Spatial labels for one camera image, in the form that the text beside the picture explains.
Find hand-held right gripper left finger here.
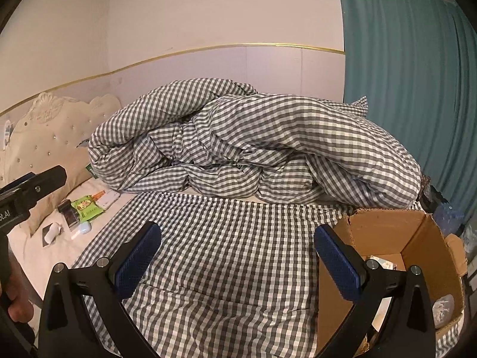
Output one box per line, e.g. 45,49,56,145
38,221,164,358

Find light green snack packet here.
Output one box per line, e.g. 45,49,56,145
71,194,103,221

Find grey checked duvet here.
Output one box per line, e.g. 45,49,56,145
87,78,422,209

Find white earbud case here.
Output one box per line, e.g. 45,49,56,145
42,223,62,247

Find white power bank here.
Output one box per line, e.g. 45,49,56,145
96,191,120,209

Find grey checked bed sheet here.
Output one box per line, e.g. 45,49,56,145
71,190,463,358

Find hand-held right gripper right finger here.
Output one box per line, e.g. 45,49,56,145
312,223,436,358

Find dark patterned clothes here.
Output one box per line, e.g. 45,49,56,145
419,173,442,209

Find cream tufted headboard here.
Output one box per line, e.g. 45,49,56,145
0,92,120,195

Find black glossy case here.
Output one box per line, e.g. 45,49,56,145
57,199,80,228

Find cream pillow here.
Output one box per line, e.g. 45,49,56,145
4,149,94,236

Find teal curtain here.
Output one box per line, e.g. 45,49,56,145
334,0,477,232

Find light blue small case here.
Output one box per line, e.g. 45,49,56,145
71,222,92,240

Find person's left hand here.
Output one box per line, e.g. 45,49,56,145
0,251,38,323

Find cardboard box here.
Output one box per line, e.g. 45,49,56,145
317,209,468,358

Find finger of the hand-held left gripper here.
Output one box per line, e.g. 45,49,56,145
22,166,68,205
0,172,38,195

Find clear plastic cup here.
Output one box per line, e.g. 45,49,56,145
432,294,456,325

